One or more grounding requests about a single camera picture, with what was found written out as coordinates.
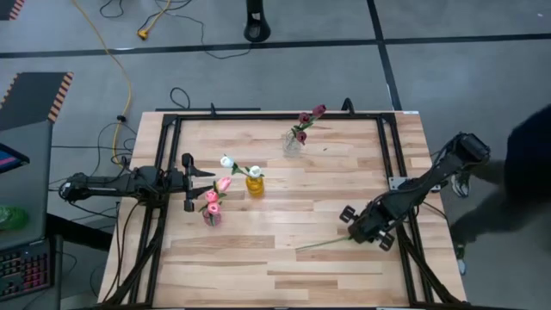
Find backlit computer keyboard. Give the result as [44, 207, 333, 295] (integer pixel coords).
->
[0, 240, 55, 302]

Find dark red artificial tulip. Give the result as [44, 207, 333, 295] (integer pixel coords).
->
[290, 128, 308, 150]
[291, 111, 312, 139]
[294, 103, 327, 137]

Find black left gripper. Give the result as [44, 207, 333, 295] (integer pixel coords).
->
[165, 152, 215, 213]

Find black looped cable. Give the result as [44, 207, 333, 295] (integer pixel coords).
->
[170, 87, 191, 111]

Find amber glass vase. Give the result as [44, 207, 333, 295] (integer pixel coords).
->
[245, 175, 265, 198]

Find yellow cable with plug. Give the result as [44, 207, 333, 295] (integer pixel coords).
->
[136, 0, 173, 41]

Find black flat bar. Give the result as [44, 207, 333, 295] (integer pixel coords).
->
[154, 107, 262, 112]

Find pink artificial tulip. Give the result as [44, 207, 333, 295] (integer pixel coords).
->
[198, 189, 220, 214]
[213, 177, 232, 208]
[206, 201, 222, 226]

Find black metal table frame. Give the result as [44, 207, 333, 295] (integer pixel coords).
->
[99, 109, 465, 309]

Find green plastic bottle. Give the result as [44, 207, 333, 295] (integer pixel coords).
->
[0, 205, 30, 232]

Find black stand post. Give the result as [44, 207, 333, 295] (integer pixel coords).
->
[243, 0, 272, 43]

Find small black hazard-striped mat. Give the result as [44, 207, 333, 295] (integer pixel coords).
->
[0, 0, 26, 22]

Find pink glass vase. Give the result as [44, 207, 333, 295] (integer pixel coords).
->
[202, 210, 223, 228]

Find black floor tape strip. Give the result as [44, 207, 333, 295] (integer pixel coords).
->
[0, 32, 551, 59]
[366, 0, 402, 111]

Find black desk beam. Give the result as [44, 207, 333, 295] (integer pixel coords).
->
[45, 213, 114, 251]

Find clear glass vase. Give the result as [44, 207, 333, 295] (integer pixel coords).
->
[282, 128, 303, 157]

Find gray desk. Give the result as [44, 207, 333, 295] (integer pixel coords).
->
[0, 120, 53, 253]

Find thin black floor cable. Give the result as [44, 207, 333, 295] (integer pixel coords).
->
[148, 0, 253, 60]

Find person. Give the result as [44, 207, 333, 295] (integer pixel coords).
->
[447, 102, 551, 276]

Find lit computer screen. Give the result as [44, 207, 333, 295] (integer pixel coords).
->
[0, 143, 30, 175]

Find large black hazard-striped mat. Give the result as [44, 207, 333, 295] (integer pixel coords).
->
[0, 71, 75, 133]

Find long yellow floor cable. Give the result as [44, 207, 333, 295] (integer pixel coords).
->
[70, 0, 133, 164]

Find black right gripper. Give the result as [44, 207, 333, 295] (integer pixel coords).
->
[339, 201, 397, 252]

